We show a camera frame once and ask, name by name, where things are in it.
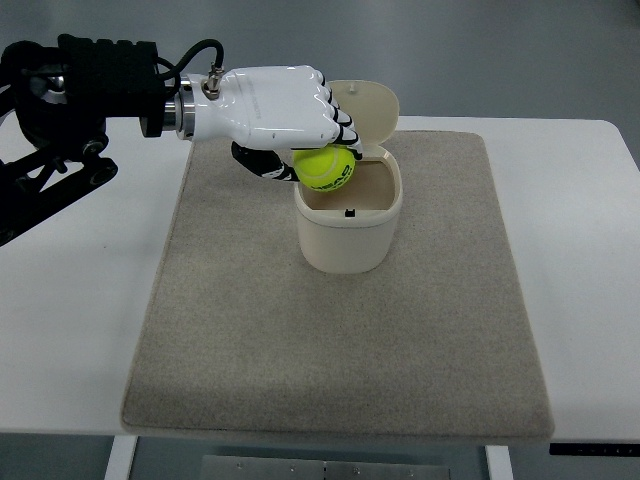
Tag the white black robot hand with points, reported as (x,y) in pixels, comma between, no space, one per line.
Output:
(263,110)

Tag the yellow tennis ball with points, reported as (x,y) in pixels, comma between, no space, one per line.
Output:
(325,169)

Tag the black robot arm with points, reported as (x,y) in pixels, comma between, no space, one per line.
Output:
(62,97)

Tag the beige lidded plastic bin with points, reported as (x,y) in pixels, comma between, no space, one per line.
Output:
(350,230)

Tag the grey felt mat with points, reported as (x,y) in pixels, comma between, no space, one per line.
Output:
(243,337)

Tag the white left table leg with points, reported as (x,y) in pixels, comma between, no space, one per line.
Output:
(121,457)

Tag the white table leg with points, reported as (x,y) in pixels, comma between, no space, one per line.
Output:
(499,463)
(121,457)

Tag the white right table leg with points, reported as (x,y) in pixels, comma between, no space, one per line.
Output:
(499,463)

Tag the black table control panel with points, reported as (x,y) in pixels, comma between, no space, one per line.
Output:
(622,450)

